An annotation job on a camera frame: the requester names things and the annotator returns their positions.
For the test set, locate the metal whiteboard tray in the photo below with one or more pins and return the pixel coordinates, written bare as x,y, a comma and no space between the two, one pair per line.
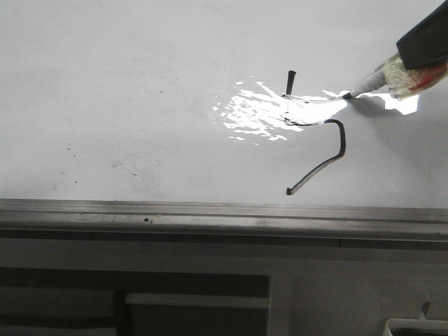
224,223

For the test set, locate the white marker with taped pad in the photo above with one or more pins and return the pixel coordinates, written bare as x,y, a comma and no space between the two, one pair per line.
401,82

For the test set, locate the dark cabinet with white shelf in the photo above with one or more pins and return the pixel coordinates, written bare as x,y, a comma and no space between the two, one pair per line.
88,302

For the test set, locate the white bin bottom right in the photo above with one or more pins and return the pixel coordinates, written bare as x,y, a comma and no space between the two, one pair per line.
406,326

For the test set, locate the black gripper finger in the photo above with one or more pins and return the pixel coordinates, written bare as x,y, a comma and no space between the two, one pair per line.
425,44

